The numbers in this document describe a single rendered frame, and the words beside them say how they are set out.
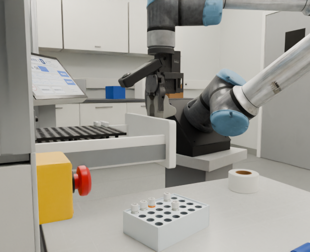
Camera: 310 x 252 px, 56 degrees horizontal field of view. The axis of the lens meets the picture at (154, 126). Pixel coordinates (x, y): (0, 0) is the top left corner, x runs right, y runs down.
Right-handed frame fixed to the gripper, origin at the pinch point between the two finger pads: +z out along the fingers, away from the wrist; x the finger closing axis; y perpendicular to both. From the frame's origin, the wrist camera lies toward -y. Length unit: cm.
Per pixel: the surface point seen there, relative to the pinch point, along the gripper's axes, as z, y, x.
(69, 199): 4.0, -28.6, -36.6
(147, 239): 13.4, -16.9, -33.0
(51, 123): 8, -16, 93
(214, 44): -93, 294, 363
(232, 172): 10.5, 12.4, -17.9
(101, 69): -42, 88, 362
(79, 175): 2.0, -26.9, -33.9
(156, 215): 11.1, -14.2, -30.5
